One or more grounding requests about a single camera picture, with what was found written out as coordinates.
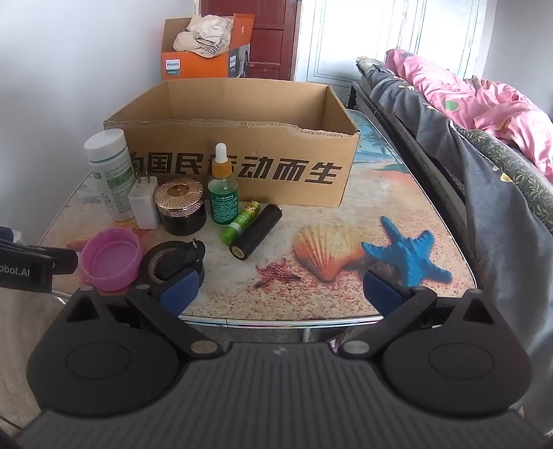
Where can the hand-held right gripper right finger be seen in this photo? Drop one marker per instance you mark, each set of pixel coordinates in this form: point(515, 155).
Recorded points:
point(382, 293)

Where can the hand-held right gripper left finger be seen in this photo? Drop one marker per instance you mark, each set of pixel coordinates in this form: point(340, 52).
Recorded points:
point(181, 291)

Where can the black key fob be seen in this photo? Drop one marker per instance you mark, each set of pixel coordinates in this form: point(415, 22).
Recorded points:
point(183, 259)

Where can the black tape roll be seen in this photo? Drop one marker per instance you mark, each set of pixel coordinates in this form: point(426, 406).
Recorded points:
point(150, 254)

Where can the dark jar with gold lid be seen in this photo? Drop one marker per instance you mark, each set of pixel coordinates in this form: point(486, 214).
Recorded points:
point(181, 216)

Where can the pink plastic lid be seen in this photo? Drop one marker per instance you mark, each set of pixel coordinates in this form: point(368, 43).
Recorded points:
point(108, 259)

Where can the green lip balm tube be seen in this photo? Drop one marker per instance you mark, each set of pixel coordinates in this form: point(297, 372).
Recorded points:
point(240, 224)

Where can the black cylinder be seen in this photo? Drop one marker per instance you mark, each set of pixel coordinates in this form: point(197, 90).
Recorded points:
point(255, 233)

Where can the white charger plug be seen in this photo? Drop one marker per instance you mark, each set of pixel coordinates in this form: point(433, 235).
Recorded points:
point(144, 203)

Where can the green dropper bottle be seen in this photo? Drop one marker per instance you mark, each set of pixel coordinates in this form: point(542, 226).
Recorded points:
point(222, 194)

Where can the brown cardboard box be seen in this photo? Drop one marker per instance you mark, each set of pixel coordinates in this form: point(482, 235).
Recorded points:
point(259, 172)

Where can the white plastic bottle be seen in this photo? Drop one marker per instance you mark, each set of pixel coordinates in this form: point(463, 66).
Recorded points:
point(110, 172)

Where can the grey patterned quilt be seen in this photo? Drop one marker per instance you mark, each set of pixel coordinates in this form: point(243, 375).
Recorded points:
point(497, 216)

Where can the pink patterned blanket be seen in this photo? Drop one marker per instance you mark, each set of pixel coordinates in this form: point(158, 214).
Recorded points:
point(475, 99)

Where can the orange cardboard box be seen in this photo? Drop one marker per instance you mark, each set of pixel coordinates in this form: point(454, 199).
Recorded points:
point(194, 64)

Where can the white panelled door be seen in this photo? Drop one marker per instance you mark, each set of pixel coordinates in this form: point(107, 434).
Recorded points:
point(345, 43)

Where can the beige cap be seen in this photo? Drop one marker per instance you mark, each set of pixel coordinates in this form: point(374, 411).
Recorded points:
point(203, 34)

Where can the red wooden door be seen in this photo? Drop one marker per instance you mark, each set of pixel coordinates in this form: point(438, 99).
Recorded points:
point(272, 39)

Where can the black metal bed frame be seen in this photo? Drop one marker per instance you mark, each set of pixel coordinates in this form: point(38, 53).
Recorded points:
point(414, 151)

